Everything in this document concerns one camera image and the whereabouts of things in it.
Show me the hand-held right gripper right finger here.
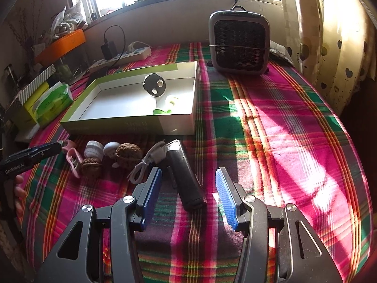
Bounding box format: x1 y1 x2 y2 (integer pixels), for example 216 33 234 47
215 167 344 283

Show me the black round disc with white dots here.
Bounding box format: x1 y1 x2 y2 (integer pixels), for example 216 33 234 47
143 74 166 97

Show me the yellow box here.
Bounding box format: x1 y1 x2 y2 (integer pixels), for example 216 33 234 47
18 81 50 124

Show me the green white plastic clip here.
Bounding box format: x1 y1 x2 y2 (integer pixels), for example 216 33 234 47
152 95 178 115

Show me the heart print curtain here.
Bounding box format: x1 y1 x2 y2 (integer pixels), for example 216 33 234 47
280 0 375 107

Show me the white power strip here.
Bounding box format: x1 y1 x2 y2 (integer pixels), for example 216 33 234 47
88 46 152 73

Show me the brown walnut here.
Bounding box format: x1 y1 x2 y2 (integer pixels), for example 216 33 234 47
115 143 140 168
82 158 102 179

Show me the person's left hand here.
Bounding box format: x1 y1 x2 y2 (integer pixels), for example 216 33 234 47
13 175 28 210

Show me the orange box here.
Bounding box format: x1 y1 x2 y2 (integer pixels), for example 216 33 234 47
34 29 86 65

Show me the striped box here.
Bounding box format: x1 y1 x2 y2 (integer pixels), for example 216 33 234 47
15 64 56 101

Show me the black rectangular device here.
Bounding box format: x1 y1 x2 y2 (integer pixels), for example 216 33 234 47
166 139 207 212

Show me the grey portable fan heater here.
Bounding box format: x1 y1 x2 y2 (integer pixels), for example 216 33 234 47
207 6 271 74

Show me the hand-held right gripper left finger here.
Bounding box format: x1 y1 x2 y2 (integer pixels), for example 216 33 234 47
37 167 163 283

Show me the green tissue pack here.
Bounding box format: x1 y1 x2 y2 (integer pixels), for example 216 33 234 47
32 82 74 129

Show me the black charger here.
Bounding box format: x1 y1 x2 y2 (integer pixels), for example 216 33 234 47
101 42 116 61

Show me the pink clip with mint pad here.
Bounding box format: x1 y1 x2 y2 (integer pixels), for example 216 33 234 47
66 150 81 179

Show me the white plastic bag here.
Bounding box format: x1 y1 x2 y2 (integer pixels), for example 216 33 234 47
50 0 89 36

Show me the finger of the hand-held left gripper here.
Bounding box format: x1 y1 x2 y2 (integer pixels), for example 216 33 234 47
29 141 65 157

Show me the white usb cable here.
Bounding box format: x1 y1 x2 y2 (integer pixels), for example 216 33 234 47
127 141 168 185

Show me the black charger cable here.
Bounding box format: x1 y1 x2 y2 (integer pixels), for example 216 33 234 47
104 25 127 69

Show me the green white cardboard box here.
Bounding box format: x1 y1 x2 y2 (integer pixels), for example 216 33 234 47
60 61 198 135

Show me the plaid tablecloth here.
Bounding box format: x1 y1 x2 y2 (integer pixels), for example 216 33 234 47
15 43 373 283

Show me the white round jar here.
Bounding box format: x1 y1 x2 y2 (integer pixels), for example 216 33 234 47
84 141 103 160

